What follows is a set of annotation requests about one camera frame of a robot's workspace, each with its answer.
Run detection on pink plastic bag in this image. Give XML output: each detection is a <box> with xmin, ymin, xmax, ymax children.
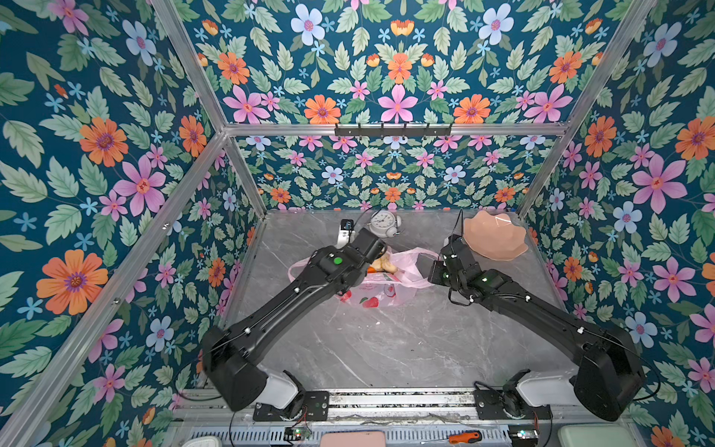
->
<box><xmin>287</xmin><ymin>247</ymin><xmax>439</xmax><ymax>310</ymax></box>

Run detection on pink flower-shaped bowl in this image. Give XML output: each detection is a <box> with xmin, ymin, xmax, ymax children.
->
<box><xmin>463</xmin><ymin>210</ymin><xmax>528</xmax><ymax>262</ymax></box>

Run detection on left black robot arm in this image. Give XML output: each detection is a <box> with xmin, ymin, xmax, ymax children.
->
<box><xmin>201</xmin><ymin>229</ymin><xmax>387</xmax><ymax>418</ymax></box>

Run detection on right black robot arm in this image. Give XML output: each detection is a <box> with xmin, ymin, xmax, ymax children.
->
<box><xmin>428</xmin><ymin>234</ymin><xmax>645</xmax><ymax>422</ymax></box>

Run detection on fake beige pear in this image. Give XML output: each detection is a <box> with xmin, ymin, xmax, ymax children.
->
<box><xmin>368</xmin><ymin>254</ymin><xmax>398</xmax><ymax>274</ymax></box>

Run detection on white alarm clock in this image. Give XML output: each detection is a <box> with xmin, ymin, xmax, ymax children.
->
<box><xmin>368</xmin><ymin>210</ymin><xmax>402</xmax><ymax>238</ymax></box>

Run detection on small circuit board right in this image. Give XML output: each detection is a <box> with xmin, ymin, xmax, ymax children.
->
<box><xmin>508</xmin><ymin>428</ymin><xmax>539</xmax><ymax>447</ymax></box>

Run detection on small circuit board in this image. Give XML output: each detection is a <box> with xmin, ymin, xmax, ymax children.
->
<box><xmin>508</xmin><ymin>428</ymin><xmax>539</xmax><ymax>447</ymax></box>
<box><xmin>283</xmin><ymin>427</ymin><xmax>313</xmax><ymax>443</ymax></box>

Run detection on pink box front edge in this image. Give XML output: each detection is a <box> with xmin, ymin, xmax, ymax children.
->
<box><xmin>320</xmin><ymin>431</ymin><xmax>387</xmax><ymax>447</ymax></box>

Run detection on small circuit board left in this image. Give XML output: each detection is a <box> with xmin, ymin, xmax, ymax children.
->
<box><xmin>283</xmin><ymin>427</ymin><xmax>313</xmax><ymax>443</ymax></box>

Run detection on pale green box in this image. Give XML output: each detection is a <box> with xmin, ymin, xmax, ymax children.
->
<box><xmin>558</xmin><ymin>425</ymin><xmax>637</xmax><ymax>447</ymax></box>

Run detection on white object front left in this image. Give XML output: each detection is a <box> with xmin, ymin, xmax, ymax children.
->
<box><xmin>182</xmin><ymin>436</ymin><xmax>223</xmax><ymax>447</ymax></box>

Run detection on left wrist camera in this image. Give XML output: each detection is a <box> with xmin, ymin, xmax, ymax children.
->
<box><xmin>335</xmin><ymin>219</ymin><xmax>355</xmax><ymax>249</ymax></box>

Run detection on black hook rail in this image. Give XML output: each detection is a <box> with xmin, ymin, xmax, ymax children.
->
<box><xmin>333</xmin><ymin>123</ymin><xmax>452</xmax><ymax>139</ymax></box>

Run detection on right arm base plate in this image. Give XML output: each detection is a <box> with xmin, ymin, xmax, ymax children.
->
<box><xmin>473</xmin><ymin>381</ymin><xmax>551</xmax><ymax>420</ymax></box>

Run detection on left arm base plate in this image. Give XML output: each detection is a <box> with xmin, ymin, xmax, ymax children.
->
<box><xmin>252</xmin><ymin>391</ymin><xmax>331</xmax><ymax>422</ymax></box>

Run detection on orange handled screwdriver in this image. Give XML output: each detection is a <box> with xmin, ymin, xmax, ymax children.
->
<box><xmin>421</xmin><ymin>430</ymin><xmax>483</xmax><ymax>445</ymax></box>

